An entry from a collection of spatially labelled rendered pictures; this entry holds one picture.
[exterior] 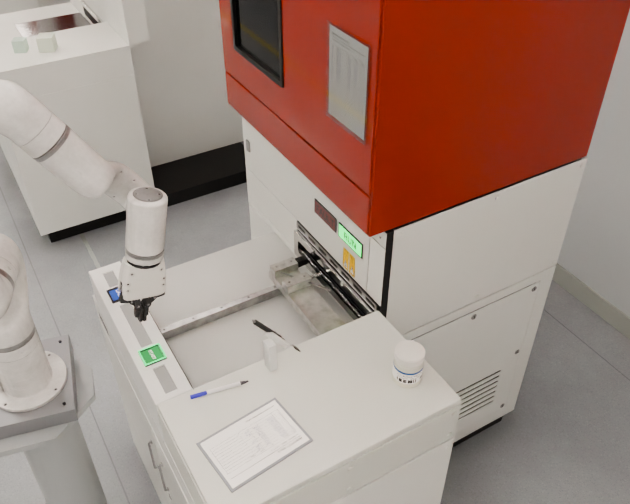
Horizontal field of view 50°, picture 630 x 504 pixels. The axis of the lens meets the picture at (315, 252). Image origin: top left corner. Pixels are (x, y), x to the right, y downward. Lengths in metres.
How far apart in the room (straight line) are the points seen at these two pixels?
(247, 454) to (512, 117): 1.01
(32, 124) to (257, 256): 1.06
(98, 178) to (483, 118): 0.88
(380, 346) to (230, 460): 0.48
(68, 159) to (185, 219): 2.47
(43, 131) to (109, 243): 2.42
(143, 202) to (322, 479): 0.70
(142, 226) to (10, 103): 0.35
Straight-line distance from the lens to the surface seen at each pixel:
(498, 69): 1.65
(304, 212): 2.05
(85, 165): 1.39
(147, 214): 1.45
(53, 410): 1.85
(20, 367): 1.79
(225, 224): 3.75
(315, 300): 1.97
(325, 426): 1.58
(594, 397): 3.08
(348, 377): 1.67
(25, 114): 1.35
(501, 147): 1.79
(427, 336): 2.06
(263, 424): 1.58
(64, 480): 2.13
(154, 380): 1.71
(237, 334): 1.97
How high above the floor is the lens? 2.23
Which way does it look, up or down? 39 degrees down
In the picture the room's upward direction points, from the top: straight up
